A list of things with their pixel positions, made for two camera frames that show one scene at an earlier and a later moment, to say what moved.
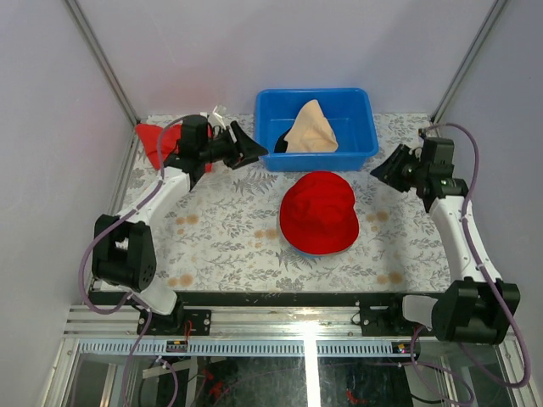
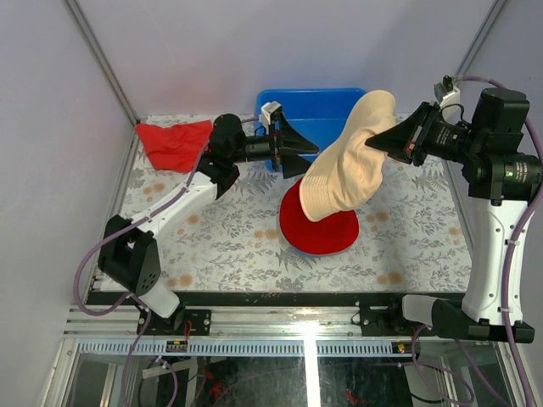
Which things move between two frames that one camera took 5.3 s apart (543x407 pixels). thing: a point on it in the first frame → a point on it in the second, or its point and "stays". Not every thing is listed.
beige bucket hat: [311, 131] → [349, 170]
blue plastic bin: [350, 113] stays
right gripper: [387, 172] → [407, 140]
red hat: [316, 214] stays
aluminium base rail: [319, 320] stays
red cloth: [149, 135] stays
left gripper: [249, 148] → [292, 140]
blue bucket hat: [309, 254] stays
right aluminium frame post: [479, 40] stays
